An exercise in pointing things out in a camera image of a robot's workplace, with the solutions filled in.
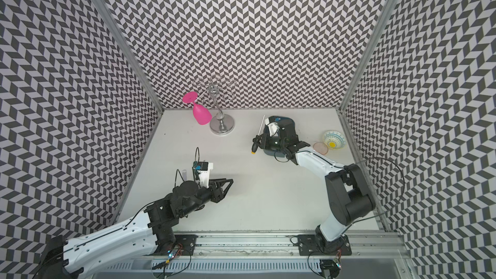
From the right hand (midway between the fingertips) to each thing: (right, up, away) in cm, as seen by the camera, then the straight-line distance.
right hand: (254, 143), depth 86 cm
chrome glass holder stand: (-19, +9, +25) cm, 33 cm away
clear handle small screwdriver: (-34, -16, +6) cm, 38 cm away
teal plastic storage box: (+10, +11, -6) cm, 15 cm away
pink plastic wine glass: (-27, +14, +11) cm, 33 cm away
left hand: (-10, -14, -12) cm, 21 cm away
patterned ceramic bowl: (+42, 0, +16) cm, 45 cm away
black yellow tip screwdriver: (0, -1, -1) cm, 1 cm away
